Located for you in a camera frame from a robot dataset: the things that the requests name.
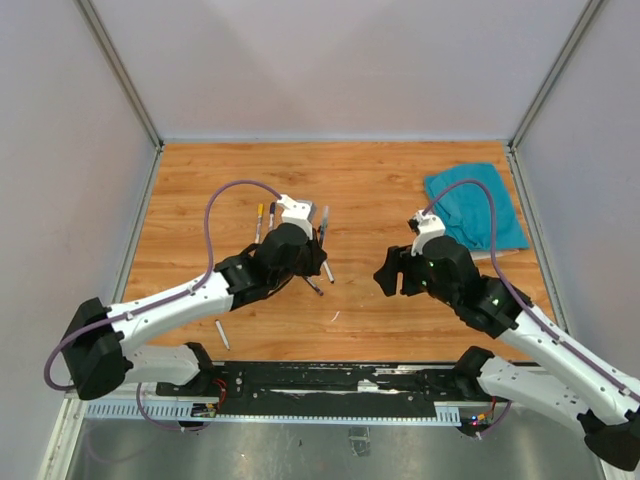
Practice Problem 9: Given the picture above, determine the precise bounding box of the white marker blue end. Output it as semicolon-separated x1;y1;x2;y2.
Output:
268;202;276;232

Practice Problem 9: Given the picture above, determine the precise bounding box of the yellow capped white marker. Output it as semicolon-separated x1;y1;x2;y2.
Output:
254;203;265;244

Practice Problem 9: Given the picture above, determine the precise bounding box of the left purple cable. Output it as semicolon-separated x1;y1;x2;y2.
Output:
43;179;282;391

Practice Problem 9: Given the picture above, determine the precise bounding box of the small white pen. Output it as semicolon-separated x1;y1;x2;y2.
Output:
215;319;231;351

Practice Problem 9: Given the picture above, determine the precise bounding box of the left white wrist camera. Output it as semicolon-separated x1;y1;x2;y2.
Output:
276;194;316;239

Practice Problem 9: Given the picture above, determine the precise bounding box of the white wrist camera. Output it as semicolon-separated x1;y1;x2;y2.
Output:
276;194;316;239
408;211;445;256

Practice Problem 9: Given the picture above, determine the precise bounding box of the purple gel pen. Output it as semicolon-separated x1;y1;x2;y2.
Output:
304;277;324;296

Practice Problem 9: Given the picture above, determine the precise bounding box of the dark blue-green gel pen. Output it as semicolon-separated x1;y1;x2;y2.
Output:
318;205;329;246

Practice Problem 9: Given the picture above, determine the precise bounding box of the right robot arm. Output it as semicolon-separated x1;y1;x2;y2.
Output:
373;236;639;471

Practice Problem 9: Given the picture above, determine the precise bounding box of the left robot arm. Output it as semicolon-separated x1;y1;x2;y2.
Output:
62;223;327;400

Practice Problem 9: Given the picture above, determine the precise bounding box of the teal cloth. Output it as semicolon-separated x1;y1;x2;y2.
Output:
424;163;529;252

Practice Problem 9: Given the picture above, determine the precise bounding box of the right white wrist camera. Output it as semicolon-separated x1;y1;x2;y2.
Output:
408;211;445;256

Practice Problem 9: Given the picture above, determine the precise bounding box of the white marker black tip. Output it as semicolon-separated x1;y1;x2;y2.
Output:
323;261;335;284

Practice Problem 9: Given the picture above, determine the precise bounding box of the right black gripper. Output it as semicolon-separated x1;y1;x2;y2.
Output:
374;242;459;308

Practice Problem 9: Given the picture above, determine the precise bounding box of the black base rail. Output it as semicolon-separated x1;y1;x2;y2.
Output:
155;361;490;419

